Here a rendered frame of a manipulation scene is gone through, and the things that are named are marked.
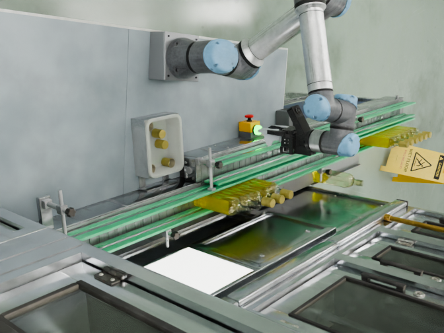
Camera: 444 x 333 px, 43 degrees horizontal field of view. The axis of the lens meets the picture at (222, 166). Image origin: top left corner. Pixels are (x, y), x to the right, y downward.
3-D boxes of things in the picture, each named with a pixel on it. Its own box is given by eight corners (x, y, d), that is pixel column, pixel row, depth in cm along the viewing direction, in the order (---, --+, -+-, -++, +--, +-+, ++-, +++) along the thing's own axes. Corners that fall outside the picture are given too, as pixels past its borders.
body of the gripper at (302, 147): (277, 152, 191) (307, 157, 183) (277, 127, 189) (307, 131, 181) (291, 148, 196) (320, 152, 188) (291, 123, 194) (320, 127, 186)
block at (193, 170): (183, 180, 222) (195, 183, 217) (182, 157, 220) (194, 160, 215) (189, 178, 225) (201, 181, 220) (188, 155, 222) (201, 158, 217)
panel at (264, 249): (91, 296, 176) (162, 333, 154) (90, 287, 176) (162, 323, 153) (267, 215, 240) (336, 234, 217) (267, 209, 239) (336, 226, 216)
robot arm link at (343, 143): (363, 132, 177) (359, 158, 177) (333, 128, 184) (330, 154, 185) (351, 130, 171) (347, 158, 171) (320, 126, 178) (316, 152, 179)
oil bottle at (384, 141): (356, 144, 308) (405, 150, 289) (357, 134, 306) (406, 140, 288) (361, 142, 312) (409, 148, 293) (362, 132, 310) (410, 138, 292)
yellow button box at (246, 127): (238, 137, 253) (250, 138, 248) (237, 120, 251) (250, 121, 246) (248, 133, 258) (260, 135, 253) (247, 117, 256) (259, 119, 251)
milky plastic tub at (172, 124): (135, 176, 212) (150, 180, 206) (131, 117, 206) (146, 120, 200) (170, 166, 224) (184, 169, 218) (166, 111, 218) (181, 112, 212)
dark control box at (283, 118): (275, 126, 272) (289, 128, 266) (275, 110, 270) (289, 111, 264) (285, 123, 278) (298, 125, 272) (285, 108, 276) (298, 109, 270)
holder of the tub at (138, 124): (136, 189, 213) (149, 193, 208) (130, 118, 206) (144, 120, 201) (170, 178, 225) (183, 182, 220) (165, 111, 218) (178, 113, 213)
